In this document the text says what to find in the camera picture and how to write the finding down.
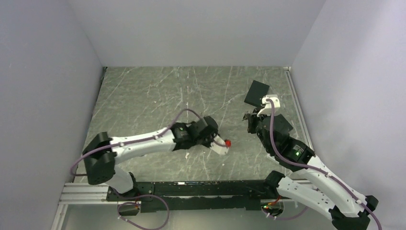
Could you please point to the aluminium frame rail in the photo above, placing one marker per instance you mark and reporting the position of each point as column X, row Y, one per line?
column 78, row 194

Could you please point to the black square plate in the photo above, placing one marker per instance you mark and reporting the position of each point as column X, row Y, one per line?
column 255, row 93

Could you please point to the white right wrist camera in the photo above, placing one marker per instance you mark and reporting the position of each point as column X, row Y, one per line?
column 269, row 102

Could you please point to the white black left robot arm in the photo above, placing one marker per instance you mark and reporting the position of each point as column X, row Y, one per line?
column 103, row 154

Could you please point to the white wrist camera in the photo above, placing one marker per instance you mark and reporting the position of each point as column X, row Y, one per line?
column 269, row 102
column 220, row 146

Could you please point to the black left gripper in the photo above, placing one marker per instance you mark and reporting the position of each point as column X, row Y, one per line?
column 212, row 138

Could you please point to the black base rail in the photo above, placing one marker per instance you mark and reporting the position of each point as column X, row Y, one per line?
column 198, row 195

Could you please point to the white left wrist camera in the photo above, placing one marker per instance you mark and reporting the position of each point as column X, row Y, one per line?
column 220, row 146

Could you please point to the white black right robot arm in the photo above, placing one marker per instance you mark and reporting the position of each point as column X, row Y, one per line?
column 346, row 208

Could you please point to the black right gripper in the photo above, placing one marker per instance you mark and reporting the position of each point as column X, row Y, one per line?
column 253, row 119

